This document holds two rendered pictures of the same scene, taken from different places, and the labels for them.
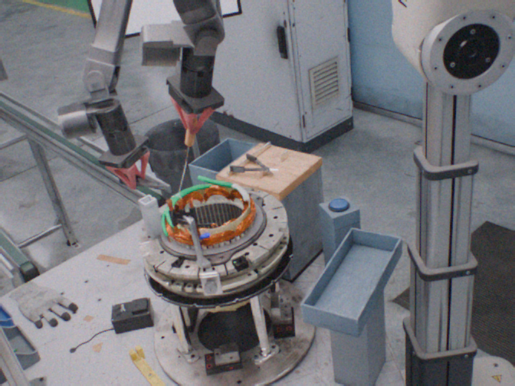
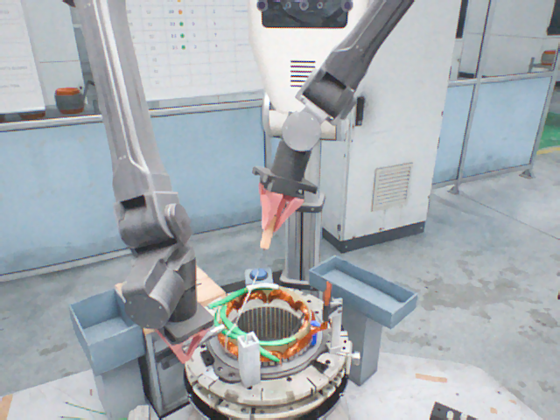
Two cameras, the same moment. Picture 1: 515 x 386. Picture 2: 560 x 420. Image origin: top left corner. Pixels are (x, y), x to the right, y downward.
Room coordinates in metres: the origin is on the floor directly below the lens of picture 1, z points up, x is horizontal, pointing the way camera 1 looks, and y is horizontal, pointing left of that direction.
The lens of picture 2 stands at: (0.88, 0.77, 1.68)
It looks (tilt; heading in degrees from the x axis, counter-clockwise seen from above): 26 degrees down; 281
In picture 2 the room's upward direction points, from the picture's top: straight up
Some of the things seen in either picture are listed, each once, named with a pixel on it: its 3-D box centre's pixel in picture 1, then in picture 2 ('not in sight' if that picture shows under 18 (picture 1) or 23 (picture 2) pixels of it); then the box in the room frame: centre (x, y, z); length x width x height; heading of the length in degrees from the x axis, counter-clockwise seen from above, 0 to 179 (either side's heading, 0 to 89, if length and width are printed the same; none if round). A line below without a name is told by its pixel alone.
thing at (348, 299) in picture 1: (357, 322); (356, 327); (0.87, -0.16, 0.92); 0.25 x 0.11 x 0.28; 146
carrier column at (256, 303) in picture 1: (259, 321); not in sight; (0.93, 0.04, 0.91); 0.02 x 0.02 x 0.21
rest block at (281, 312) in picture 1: (280, 308); not in sight; (1.03, -0.01, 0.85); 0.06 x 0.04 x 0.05; 175
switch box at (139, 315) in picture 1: (132, 314); not in sight; (1.13, 0.36, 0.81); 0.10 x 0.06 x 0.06; 94
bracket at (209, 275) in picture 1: (211, 281); (346, 356); (0.89, 0.12, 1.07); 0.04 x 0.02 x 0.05; 87
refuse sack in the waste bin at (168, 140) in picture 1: (186, 163); not in sight; (2.68, 0.34, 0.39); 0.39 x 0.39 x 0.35
